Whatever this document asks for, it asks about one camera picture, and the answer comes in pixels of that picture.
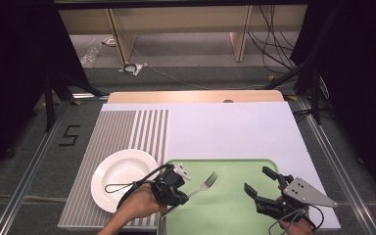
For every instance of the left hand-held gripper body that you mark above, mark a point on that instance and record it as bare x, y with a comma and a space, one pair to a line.
168, 184

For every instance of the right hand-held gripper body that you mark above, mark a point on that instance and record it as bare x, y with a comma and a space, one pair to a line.
302, 192

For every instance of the silver metal fork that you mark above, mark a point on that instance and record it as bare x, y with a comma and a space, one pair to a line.
205, 186

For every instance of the light green plastic tray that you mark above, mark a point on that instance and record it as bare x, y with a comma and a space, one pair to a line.
222, 209

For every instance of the person's left hand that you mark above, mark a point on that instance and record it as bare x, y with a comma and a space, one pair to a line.
142, 204

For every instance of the person's right hand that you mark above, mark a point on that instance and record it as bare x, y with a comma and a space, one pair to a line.
298, 227

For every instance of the white round plate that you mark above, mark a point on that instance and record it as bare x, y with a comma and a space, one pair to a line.
120, 173

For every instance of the grey striped placemat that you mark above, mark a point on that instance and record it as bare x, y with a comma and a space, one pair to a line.
117, 130

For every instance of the black metal stand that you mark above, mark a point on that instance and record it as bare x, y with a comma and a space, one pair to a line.
315, 98
49, 98

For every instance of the light wooden table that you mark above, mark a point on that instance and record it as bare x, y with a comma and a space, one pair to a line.
192, 96

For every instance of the dark curtain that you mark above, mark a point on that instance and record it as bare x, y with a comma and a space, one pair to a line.
355, 65
13, 65

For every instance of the clear plastic bag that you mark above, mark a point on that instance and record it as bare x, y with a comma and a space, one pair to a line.
89, 57

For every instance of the beige desk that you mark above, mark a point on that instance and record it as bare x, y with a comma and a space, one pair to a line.
182, 19

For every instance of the aluminium floor rail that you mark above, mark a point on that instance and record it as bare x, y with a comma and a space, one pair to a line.
26, 182
346, 182

